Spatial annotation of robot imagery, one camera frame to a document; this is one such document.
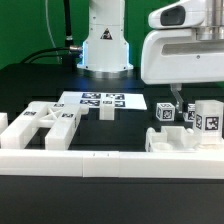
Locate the white marker sheet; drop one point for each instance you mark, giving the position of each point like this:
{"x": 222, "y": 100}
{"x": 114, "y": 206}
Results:
{"x": 94, "y": 99}

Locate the white U-shaped fence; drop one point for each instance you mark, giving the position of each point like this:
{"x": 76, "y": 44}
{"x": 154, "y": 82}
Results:
{"x": 204, "y": 164}

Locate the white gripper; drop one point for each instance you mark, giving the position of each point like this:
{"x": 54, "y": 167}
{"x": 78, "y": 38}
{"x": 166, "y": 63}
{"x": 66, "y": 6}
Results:
{"x": 186, "y": 45}

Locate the white chair seat part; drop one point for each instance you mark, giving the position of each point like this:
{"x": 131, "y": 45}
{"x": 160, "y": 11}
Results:
{"x": 173, "y": 139}

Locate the black vertical cable post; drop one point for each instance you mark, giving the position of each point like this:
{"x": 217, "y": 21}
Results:
{"x": 68, "y": 32}

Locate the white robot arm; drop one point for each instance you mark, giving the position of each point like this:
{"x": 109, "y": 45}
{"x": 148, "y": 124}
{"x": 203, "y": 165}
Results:
{"x": 105, "y": 51}

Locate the white chair back part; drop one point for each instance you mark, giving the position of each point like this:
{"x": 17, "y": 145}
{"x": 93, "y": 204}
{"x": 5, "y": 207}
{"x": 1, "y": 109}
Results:
{"x": 62, "y": 120}

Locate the white block at left edge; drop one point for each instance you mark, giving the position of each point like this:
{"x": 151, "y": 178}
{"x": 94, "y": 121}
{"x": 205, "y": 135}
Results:
{"x": 3, "y": 121}

